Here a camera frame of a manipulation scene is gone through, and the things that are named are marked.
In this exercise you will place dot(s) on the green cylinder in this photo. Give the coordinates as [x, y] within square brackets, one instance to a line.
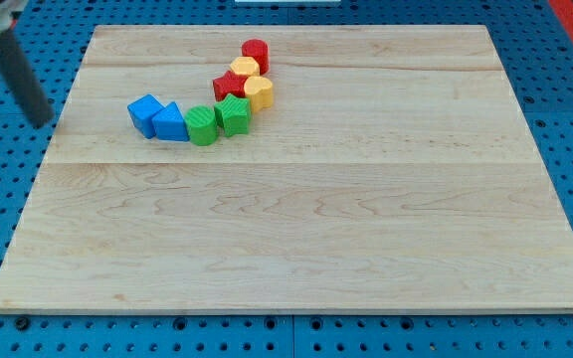
[201, 125]

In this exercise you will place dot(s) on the red star block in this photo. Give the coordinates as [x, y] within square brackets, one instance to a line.
[229, 83]

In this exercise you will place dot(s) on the red cylinder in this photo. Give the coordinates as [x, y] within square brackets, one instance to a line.
[258, 50]

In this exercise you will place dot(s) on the wooden board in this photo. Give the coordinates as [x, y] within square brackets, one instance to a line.
[394, 174]

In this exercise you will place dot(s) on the blue triangular prism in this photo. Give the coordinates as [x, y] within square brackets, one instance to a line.
[169, 124]

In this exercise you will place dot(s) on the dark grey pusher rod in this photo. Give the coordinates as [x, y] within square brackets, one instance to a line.
[20, 79]

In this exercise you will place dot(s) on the green star block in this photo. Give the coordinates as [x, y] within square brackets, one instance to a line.
[233, 114]

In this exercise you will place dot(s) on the blue cube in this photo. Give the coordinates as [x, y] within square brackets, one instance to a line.
[142, 112]

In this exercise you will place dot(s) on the yellow hexagon block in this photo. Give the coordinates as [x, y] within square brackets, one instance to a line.
[245, 67]

